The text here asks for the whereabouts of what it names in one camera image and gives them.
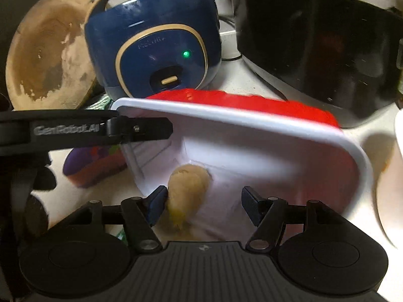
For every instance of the black rice cooker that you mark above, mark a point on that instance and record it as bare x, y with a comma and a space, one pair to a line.
342, 56

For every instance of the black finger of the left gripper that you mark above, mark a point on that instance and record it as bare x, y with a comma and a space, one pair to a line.
32, 131

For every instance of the green patterned cloth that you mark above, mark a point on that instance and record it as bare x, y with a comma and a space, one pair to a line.
103, 102

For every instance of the blue rice cooker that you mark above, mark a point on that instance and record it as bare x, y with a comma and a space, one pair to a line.
142, 47

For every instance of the purple pink silicone mat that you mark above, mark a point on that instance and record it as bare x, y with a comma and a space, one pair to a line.
86, 166

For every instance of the brown food scrap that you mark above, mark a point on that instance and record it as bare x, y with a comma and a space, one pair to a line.
187, 189

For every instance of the red white rectangular tray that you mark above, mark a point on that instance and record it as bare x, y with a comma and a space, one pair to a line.
284, 149

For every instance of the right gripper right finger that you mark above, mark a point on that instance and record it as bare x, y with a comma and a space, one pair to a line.
267, 215

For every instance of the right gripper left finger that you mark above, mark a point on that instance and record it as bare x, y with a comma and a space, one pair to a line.
140, 215

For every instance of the round wooden cutting board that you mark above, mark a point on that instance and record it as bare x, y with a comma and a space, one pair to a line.
48, 64

